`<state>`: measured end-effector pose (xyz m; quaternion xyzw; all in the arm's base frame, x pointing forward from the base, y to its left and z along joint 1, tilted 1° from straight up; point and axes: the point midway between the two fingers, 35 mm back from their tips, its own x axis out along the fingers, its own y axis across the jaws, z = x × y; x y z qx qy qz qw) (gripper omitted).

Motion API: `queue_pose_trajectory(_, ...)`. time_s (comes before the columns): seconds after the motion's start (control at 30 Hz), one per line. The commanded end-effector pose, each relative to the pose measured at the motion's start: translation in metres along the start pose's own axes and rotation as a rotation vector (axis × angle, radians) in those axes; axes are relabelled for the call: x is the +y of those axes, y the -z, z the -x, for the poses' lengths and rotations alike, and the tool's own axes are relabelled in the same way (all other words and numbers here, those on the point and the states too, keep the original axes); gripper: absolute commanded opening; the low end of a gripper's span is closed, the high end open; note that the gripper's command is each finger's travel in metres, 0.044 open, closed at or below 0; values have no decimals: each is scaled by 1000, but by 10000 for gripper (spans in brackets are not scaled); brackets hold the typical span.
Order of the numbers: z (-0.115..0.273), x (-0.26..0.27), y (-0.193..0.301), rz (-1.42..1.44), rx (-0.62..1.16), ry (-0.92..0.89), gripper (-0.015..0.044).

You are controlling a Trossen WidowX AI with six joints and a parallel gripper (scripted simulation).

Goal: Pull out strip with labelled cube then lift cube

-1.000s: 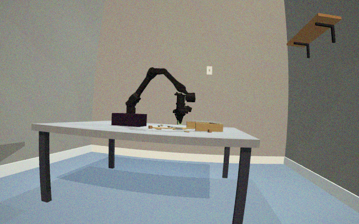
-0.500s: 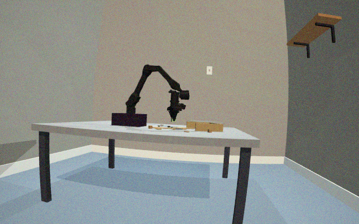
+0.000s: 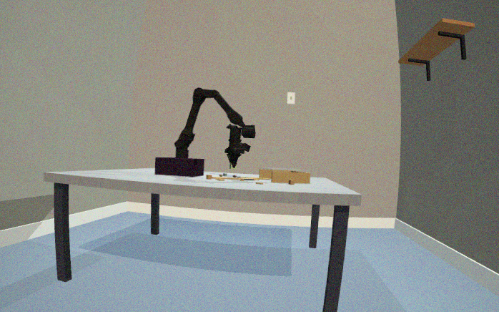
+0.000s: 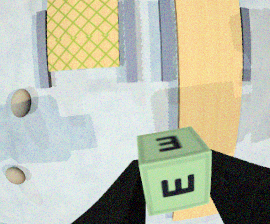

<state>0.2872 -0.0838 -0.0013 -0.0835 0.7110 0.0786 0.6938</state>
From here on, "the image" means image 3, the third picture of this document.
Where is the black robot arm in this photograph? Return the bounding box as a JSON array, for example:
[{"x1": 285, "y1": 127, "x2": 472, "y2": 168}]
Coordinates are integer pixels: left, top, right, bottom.
[{"x1": 174, "y1": 88, "x2": 256, "y2": 158}]

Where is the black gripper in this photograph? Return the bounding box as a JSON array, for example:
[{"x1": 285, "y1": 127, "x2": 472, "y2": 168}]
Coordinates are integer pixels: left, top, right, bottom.
[{"x1": 224, "y1": 137, "x2": 244, "y2": 167}]

